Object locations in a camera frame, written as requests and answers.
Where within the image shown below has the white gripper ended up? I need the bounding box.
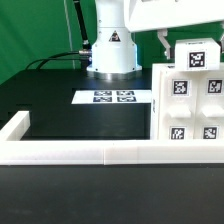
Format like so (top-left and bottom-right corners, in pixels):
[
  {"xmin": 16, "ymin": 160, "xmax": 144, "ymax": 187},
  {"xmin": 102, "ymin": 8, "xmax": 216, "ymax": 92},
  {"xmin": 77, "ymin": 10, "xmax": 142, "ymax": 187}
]
[{"xmin": 124, "ymin": 0, "xmax": 224, "ymax": 59}]

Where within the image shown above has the white cabinet top block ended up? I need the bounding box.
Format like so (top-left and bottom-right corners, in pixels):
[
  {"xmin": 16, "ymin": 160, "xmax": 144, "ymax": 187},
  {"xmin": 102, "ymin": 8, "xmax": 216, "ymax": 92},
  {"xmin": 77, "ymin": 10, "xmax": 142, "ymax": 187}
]
[{"xmin": 175, "ymin": 38, "xmax": 221, "ymax": 71}]

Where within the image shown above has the white cabinet door panel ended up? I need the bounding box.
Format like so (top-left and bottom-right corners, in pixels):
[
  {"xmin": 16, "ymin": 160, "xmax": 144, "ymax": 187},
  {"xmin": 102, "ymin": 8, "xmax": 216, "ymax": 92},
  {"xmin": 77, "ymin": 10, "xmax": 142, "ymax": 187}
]
[{"xmin": 158, "ymin": 75, "xmax": 195, "ymax": 140}]

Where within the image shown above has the white cabinet door with knob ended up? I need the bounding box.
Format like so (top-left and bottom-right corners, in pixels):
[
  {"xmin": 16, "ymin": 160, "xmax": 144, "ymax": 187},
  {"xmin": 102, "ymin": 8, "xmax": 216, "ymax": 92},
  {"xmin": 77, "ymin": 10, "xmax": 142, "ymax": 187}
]
[{"xmin": 194, "ymin": 74, "xmax": 224, "ymax": 140}]

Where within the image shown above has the white cabinet body box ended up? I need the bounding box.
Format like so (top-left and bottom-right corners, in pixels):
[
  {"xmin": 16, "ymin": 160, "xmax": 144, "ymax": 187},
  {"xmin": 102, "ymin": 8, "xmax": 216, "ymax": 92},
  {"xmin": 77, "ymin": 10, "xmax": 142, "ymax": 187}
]
[{"xmin": 150, "ymin": 63, "xmax": 224, "ymax": 140}]

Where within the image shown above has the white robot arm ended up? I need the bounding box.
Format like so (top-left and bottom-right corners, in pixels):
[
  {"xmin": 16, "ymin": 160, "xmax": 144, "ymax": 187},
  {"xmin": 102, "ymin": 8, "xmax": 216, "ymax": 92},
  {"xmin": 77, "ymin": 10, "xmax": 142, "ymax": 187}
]
[{"xmin": 87, "ymin": 0, "xmax": 224, "ymax": 79}]

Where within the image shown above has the black corrugated hose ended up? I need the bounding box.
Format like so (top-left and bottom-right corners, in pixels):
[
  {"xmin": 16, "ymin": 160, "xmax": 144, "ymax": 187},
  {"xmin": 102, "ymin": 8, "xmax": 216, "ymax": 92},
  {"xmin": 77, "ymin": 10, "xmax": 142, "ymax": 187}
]
[{"xmin": 72, "ymin": 0, "xmax": 92, "ymax": 51}]

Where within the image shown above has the black cable bundle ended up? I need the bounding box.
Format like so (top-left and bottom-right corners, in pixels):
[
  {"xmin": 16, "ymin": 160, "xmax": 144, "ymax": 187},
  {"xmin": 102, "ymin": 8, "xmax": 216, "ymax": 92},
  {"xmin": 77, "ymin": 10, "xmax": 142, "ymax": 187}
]
[{"xmin": 25, "ymin": 49, "xmax": 93, "ymax": 70}]

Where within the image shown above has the white marker base plate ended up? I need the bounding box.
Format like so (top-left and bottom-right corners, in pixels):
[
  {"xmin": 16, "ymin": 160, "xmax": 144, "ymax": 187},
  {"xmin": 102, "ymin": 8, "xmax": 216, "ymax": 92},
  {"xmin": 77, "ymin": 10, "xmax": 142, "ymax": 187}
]
[{"xmin": 72, "ymin": 90, "xmax": 152, "ymax": 104}]

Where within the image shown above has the white U-shaped workspace frame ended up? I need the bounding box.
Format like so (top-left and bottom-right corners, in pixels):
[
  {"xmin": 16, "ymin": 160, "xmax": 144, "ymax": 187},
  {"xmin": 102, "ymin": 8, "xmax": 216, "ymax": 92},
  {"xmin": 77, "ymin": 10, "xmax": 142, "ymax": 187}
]
[{"xmin": 0, "ymin": 111, "xmax": 224, "ymax": 165}]

